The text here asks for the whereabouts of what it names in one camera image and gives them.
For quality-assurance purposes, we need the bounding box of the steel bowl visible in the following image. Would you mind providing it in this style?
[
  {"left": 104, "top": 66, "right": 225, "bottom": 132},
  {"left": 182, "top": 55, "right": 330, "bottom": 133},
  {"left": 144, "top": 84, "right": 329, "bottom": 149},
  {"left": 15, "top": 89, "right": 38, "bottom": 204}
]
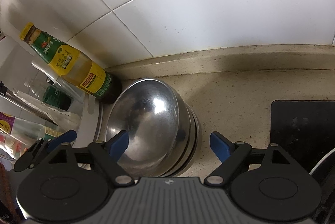
[
  {"left": 105, "top": 78, "right": 179, "bottom": 179},
  {"left": 162, "top": 89, "right": 202, "bottom": 177}
]

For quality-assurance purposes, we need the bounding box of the clear plastic bottle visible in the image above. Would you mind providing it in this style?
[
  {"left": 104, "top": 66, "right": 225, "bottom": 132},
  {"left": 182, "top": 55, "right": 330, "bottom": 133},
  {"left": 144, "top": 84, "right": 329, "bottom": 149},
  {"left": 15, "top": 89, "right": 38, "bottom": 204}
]
[{"left": 24, "top": 77, "right": 85, "bottom": 115}]

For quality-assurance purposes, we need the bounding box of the black stove top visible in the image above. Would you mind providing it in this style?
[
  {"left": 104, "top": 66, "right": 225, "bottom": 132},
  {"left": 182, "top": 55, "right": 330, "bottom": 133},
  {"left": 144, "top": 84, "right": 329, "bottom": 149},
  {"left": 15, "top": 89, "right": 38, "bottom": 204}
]
[{"left": 270, "top": 100, "right": 334, "bottom": 180}]

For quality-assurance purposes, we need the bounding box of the yellow green oil bottle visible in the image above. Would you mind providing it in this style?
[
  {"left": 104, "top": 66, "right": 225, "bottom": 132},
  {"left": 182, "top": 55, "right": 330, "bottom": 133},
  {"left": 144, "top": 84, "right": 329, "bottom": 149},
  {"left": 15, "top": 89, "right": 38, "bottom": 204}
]
[{"left": 20, "top": 22, "right": 123, "bottom": 104}]

